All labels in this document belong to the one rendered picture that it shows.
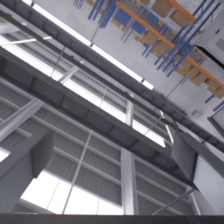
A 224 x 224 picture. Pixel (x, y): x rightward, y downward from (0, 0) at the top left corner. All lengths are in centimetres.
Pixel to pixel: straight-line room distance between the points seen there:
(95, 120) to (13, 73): 273
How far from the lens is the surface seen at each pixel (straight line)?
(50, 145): 16
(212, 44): 352
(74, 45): 1068
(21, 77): 533
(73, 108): 503
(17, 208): 863
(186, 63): 685
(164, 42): 647
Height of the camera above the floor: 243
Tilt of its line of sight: 26 degrees up
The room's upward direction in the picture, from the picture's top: 143 degrees counter-clockwise
